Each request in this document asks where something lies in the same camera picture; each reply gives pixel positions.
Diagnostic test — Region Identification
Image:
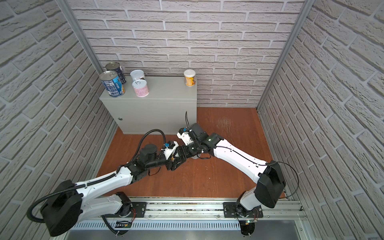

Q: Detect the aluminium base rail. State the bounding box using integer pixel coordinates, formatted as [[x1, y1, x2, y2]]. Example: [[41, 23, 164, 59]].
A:
[[62, 196, 307, 232]]

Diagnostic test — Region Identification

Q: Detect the aluminium corner profile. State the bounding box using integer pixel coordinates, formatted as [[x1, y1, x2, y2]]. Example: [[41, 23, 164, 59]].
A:
[[256, 0, 316, 110], [56, 0, 104, 83]]

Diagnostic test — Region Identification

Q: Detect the white can with pull tab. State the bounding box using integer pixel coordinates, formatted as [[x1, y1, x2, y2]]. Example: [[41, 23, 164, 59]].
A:
[[132, 80, 150, 98]]

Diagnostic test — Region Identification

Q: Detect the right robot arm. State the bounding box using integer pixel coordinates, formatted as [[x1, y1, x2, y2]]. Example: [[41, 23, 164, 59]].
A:
[[177, 123, 286, 211]]

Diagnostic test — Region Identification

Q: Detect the grey metal cabinet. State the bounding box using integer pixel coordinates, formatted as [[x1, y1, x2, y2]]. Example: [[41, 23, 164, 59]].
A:
[[100, 76, 197, 135]]

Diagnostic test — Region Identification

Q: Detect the aluminium corner profile right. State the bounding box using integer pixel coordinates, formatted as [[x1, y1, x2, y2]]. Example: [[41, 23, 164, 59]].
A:
[[256, 0, 316, 110]]

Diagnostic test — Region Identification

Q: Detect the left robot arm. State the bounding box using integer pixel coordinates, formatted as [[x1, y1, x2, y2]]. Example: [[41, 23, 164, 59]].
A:
[[41, 142, 190, 237]]

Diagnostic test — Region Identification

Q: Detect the orange can with white lid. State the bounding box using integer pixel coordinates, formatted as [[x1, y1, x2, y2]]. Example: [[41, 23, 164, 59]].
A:
[[184, 69, 196, 87]]

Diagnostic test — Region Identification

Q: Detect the white can with date stamp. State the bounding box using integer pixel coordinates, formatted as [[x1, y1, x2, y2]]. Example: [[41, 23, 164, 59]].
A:
[[130, 70, 145, 82]]

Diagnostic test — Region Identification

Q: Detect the tall dark blue can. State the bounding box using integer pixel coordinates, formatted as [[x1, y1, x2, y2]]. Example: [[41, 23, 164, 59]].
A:
[[105, 62, 126, 84]]

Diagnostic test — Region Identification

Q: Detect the aluminium corner profile left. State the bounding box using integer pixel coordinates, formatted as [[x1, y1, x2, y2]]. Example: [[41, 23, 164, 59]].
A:
[[56, 0, 104, 83]]

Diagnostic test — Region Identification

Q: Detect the large blue can gold lid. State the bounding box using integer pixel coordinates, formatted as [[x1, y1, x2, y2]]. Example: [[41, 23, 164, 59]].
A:
[[99, 71, 125, 98]]

